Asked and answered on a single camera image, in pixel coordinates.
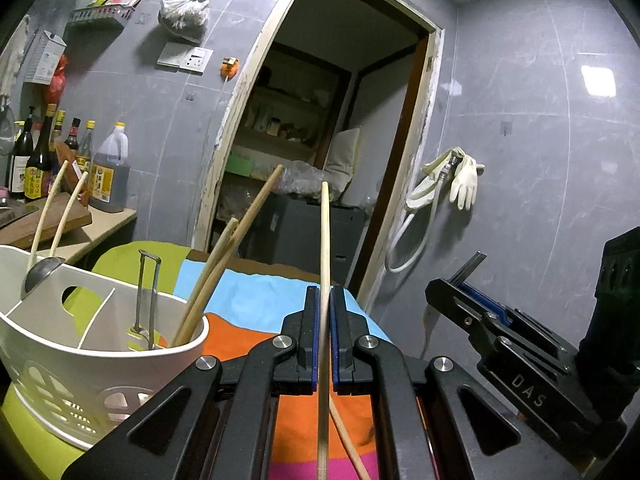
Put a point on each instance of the yellow cap sauce bottle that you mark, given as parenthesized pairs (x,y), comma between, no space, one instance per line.
(87,147)
(60,122)

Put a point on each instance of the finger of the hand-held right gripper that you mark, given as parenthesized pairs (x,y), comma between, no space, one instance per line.
(460,310)
(535,337)

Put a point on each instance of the red cap sauce bottle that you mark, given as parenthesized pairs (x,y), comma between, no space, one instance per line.
(73,135)

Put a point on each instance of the dark grey cabinet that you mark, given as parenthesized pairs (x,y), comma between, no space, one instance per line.
(300,240)

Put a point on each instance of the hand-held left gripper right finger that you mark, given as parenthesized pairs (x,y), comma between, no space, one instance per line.
(336,350)

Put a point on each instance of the hanging clear plastic bag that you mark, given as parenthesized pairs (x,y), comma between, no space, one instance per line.
(182,10)

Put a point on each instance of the large dark vinegar jug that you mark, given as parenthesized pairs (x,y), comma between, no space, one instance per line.
(110,180)

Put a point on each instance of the beige pillow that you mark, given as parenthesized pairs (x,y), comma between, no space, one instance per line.
(342,157)

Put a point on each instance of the wooden chopstick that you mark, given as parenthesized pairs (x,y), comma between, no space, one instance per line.
(252,216)
(215,260)
(350,440)
(325,240)

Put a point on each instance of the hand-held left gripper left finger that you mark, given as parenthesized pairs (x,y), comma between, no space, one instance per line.
(315,360)

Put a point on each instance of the white plastic utensil holder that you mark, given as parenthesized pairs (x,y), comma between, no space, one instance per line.
(150,370)

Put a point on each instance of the beige kitchen counter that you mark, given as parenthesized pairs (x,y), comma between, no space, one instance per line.
(107,225)

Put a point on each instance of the green box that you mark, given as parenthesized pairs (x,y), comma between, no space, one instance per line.
(237,164)

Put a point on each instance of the long pale chopstick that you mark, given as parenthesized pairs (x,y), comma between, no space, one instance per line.
(70,210)

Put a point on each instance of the white door frame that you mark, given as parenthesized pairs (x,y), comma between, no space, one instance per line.
(222,160)

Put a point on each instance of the grey wall basket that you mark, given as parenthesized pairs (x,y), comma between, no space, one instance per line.
(100,14)

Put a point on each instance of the cream rubber glove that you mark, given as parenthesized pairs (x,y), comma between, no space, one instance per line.
(425,191)
(465,180)

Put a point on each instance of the crumpled clear plastic bag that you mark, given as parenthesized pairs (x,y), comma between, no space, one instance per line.
(305,180)

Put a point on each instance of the grey wall box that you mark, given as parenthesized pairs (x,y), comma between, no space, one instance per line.
(45,57)

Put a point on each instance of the colourful block tablecloth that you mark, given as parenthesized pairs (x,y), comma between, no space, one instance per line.
(260,290)

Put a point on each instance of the white wall switch panel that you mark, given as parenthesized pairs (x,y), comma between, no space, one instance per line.
(192,58)

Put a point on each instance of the brown wooden cutting board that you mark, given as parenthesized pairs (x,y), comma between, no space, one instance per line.
(30,225)

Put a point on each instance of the red plastic bag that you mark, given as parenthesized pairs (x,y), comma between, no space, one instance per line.
(56,85)

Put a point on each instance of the dark bottle white label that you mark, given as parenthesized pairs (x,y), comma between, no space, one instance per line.
(20,175)

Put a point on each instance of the dark bottle yellow label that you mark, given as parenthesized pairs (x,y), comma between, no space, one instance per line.
(39,175)

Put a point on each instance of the wooden storage shelf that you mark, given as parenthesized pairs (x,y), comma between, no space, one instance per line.
(280,145)

